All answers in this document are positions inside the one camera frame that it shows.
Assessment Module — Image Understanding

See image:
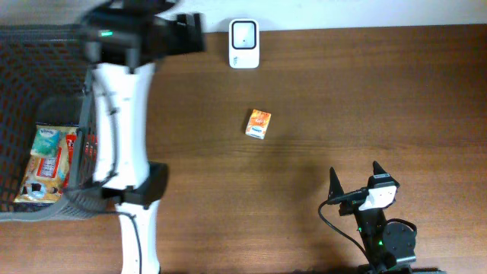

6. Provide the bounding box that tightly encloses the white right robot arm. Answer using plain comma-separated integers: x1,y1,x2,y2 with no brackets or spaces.
324,161,417,273

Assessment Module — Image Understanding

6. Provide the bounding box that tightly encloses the orange tissue pack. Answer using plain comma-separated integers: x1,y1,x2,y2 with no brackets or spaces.
245,110,272,139

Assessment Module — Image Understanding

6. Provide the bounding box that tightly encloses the white barcode scanner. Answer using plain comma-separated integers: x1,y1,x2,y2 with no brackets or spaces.
228,18,260,69

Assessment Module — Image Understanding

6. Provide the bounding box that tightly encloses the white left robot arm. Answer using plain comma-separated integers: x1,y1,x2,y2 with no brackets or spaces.
76,1,205,273

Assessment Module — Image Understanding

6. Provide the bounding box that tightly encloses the grey plastic basket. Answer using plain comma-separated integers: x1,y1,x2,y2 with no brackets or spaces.
1,25,107,222

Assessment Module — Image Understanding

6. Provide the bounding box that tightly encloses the teal tissue pack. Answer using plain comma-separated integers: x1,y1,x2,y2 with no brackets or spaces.
30,127,60,158

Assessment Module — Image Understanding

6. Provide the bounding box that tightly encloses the red snack bag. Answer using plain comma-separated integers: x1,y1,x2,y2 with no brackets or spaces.
63,133,77,188

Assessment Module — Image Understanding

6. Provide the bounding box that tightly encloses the yellow wet wipes pack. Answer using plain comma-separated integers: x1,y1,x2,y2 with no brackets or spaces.
14,125,77,204

